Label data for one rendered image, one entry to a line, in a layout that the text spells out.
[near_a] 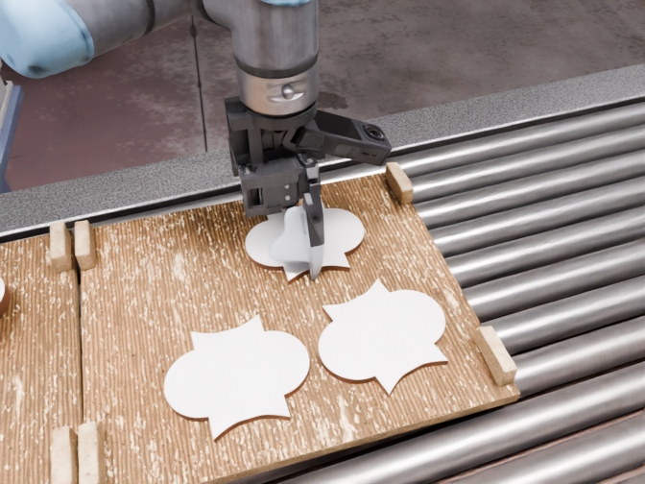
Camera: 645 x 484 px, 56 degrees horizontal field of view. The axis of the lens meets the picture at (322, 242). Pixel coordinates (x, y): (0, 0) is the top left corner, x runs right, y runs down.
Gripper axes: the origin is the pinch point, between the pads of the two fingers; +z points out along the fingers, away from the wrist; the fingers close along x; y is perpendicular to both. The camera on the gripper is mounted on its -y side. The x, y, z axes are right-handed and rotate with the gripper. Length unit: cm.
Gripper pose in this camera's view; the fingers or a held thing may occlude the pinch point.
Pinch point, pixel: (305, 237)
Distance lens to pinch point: 72.6
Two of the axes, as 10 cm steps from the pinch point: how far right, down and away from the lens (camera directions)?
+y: -9.6, 2.1, -1.9
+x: 2.8, 7.0, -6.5
